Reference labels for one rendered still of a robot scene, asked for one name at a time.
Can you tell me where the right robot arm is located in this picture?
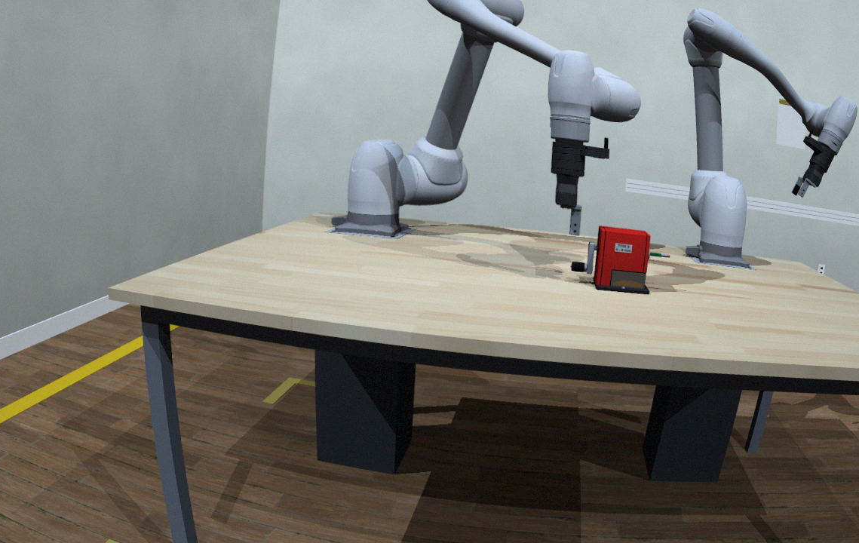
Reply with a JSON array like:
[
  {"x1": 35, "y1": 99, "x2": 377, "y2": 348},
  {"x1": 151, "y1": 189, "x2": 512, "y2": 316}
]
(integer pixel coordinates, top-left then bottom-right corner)
[{"x1": 331, "y1": 0, "x2": 641, "y2": 237}]

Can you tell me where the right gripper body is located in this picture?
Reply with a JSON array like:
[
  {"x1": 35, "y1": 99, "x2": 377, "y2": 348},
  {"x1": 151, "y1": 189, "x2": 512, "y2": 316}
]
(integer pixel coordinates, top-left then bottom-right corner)
[{"x1": 550, "y1": 115, "x2": 609, "y2": 207}]

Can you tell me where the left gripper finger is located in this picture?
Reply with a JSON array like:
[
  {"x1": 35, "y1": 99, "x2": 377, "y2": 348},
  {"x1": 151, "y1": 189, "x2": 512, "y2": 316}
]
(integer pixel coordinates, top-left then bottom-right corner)
[
  {"x1": 792, "y1": 176, "x2": 805, "y2": 195},
  {"x1": 798, "y1": 178, "x2": 816, "y2": 198}
]

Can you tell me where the red pencil sharpener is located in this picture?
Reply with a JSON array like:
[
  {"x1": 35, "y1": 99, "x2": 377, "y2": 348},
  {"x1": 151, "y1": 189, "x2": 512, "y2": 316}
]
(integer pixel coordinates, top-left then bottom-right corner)
[{"x1": 570, "y1": 226, "x2": 670, "y2": 295}]

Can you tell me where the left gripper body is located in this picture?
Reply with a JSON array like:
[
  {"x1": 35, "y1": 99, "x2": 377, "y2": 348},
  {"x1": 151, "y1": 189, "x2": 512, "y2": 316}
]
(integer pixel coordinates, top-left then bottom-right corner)
[{"x1": 803, "y1": 129, "x2": 843, "y2": 187}]

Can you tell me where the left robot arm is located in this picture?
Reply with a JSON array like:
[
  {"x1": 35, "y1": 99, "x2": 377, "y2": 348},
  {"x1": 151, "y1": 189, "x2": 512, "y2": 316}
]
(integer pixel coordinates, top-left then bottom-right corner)
[{"x1": 683, "y1": 8, "x2": 857, "y2": 268}]

